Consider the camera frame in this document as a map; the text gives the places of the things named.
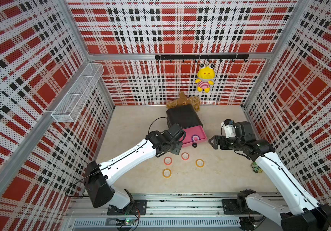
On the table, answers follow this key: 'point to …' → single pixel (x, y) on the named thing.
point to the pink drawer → (200, 132)
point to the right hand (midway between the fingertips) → (218, 140)
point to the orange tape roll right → (199, 163)
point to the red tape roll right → (185, 156)
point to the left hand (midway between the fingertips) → (176, 144)
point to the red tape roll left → (168, 160)
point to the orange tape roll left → (167, 173)
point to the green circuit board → (125, 222)
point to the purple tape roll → (195, 137)
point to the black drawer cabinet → (186, 115)
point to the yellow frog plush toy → (206, 73)
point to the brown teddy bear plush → (192, 100)
